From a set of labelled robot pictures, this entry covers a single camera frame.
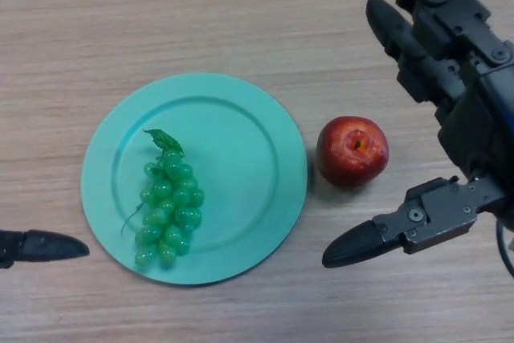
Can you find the teal round plate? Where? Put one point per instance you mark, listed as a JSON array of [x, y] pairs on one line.
[[249, 166]]

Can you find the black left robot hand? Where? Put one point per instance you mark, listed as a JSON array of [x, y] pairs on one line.
[[40, 246]]

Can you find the red apple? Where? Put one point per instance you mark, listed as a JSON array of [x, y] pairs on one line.
[[349, 158]]

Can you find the green grapes bunch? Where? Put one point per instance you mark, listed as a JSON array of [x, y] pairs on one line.
[[172, 206]]

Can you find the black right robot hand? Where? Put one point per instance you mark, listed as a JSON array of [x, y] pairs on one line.
[[478, 126]]

